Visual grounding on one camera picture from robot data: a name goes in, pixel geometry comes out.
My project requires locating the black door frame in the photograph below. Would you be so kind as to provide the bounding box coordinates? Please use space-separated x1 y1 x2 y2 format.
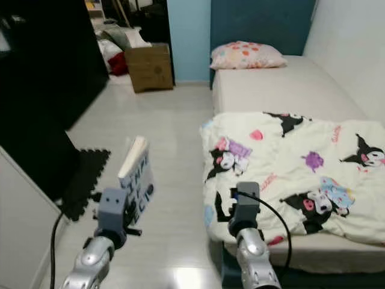
163 0 177 87

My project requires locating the white cabinet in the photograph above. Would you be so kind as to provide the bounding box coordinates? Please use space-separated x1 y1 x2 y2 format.
0 147 70 289

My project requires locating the white book with blue letters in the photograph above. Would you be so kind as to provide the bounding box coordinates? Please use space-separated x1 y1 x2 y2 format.
117 135 155 213

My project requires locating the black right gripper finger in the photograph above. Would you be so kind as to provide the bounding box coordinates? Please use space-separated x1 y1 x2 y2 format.
214 191 233 223

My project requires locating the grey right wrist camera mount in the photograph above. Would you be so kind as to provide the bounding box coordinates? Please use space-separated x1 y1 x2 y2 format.
234 181 262 228

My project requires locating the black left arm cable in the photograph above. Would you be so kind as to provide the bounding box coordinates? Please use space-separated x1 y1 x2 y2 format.
49 210 66 289

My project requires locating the brown cardboard box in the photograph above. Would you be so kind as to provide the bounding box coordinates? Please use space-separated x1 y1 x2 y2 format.
124 43 176 93

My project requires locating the black wardrobe cabinet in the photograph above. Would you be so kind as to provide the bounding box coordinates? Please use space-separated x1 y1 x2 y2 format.
0 0 112 204

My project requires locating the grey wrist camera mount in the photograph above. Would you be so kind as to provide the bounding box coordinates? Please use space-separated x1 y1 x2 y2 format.
234 181 262 228
97 187 129 237

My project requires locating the white plastic bag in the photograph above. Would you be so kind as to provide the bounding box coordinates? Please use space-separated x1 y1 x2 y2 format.
99 39 125 61

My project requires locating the pink pillow with orange blobs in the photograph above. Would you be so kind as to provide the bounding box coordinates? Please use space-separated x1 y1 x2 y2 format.
210 40 289 70

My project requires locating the cream cartoon print blanket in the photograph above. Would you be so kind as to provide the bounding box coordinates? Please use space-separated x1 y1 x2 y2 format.
201 111 385 248

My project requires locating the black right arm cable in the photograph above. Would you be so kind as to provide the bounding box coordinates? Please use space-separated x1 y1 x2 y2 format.
231 189 293 281

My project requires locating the dark red cloth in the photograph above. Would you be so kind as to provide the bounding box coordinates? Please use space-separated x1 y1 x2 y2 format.
108 51 131 76

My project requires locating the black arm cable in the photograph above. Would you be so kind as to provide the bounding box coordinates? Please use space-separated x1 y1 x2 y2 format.
49 210 66 289
231 189 293 281

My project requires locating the black foam puzzle mat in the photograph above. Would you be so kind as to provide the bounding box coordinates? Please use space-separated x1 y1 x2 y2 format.
60 148 112 223

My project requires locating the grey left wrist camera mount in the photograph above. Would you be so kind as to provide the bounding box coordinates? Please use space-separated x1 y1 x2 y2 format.
97 187 129 237

